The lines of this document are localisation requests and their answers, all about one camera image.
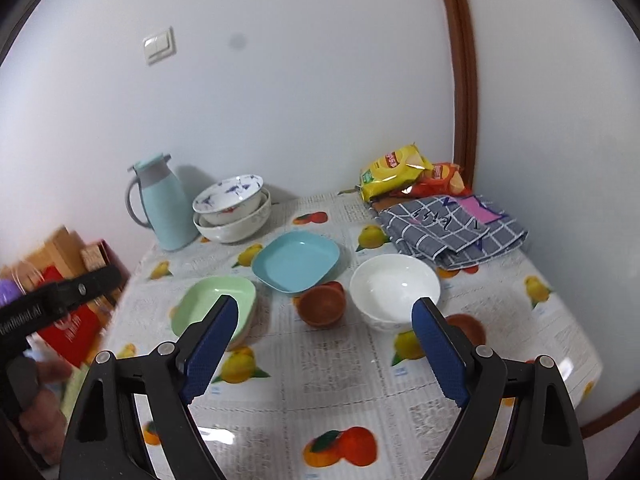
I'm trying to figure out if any white wall light switch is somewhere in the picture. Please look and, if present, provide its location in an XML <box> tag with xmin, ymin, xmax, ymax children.
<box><xmin>144</xmin><ymin>26</ymin><xmax>178</xmax><ymax>65</ymax></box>

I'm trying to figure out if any plain white bowl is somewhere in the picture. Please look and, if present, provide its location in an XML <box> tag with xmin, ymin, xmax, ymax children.
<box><xmin>349</xmin><ymin>254</ymin><xmax>442</xmax><ymax>333</ymax></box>

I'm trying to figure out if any yellow chip bag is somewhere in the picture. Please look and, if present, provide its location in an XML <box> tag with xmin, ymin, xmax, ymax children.
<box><xmin>360</xmin><ymin>144</ymin><xmax>433</xmax><ymax>202</ymax></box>

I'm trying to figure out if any light green square plate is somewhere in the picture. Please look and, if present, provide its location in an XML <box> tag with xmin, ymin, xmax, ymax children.
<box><xmin>170</xmin><ymin>276</ymin><xmax>258</xmax><ymax>351</ymax></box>

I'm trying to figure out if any red chip bag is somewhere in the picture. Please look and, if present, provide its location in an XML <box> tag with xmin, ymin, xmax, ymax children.
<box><xmin>387</xmin><ymin>161</ymin><xmax>473</xmax><ymax>198</ymax></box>

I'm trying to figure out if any person's left hand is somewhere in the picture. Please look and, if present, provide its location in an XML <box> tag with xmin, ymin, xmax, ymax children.
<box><xmin>20</xmin><ymin>360</ymin><xmax>74</xmax><ymax>466</ymax></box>

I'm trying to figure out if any light blue thermos jug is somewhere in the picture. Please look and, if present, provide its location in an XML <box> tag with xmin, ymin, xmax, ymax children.
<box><xmin>126</xmin><ymin>152</ymin><xmax>201</xmax><ymax>251</ymax></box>

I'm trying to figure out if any fruit print tablecloth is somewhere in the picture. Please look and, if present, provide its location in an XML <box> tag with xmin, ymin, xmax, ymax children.
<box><xmin>97</xmin><ymin>190</ymin><xmax>603</xmax><ymax>480</ymax></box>

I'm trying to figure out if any brown wooden door frame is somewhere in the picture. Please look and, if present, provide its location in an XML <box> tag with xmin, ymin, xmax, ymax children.
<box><xmin>434</xmin><ymin>0</ymin><xmax>482</xmax><ymax>196</ymax></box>

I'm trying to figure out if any red box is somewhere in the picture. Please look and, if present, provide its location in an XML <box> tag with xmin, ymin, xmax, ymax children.
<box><xmin>37</xmin><ymin>266</ymin><xmax>113</xmax><ymax>368</ymax></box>

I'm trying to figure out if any cardboard box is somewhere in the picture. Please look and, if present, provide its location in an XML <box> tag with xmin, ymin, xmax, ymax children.
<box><xmin>22</xmin><ymin>226</ymin><xmax>108</xmax><ymax>291</ymax></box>

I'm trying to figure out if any blue red patterned bowl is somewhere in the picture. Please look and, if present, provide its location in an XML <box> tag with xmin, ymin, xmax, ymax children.
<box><xmin>192</xmin><ymin>175</ymin><xmax>264</xmax><ymax>226</ymax></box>

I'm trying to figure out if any white bowl grey scroll print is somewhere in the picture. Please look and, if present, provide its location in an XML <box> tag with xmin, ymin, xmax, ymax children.
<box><xmin>194</xmin><ymin>189</ymin><xmax>272</xmax><ymax>244</ymax></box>

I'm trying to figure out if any small brown bowl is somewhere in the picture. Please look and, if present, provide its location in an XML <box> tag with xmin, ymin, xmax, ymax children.
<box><xmin>444</xmin><ymin>313</ymin><xmax>487</xmax><ymax>348</ymax></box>
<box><xmin>297</xmin><ymin>281</ymin><xmax>347</xmax><ymax>330</ymax></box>

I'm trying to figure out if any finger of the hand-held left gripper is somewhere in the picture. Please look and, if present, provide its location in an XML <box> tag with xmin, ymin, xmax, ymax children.
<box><xmin>52</xmin><ymin>265</ymin><xmax>123</xmax><ymax>314</ymax></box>

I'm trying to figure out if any light blue square plate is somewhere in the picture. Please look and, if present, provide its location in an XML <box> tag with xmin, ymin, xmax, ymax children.
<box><xmin>251</xmin><ymin>232</ymin><xmax>343</xmax><ymax>293</ymax></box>

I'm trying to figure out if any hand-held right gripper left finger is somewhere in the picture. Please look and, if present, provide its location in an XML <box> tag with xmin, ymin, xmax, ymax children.
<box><xmin>59</xmin><ymin>294</ymin><xmax>240</xmax><ymax>480</ymax></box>

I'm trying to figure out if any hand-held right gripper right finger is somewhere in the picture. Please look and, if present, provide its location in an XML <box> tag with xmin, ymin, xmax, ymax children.
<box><xmin>411</xmin><ymin>297</ymin><xmax>590</xmax><ymax>480</ymax></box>

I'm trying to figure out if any grey checked cloth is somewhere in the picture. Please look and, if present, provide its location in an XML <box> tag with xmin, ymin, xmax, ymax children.
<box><xmin>372</xmin><ymin>192</ymin><xmax>528</xmax><ymax>271</ymax></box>

